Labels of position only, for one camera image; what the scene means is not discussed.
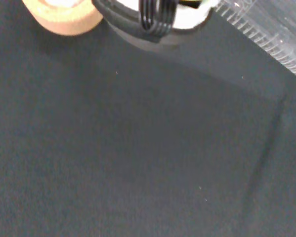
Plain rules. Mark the black bench cloth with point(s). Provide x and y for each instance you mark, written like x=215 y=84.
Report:
x=138 y=135

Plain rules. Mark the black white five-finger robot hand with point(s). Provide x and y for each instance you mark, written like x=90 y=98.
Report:
x=187 y=17

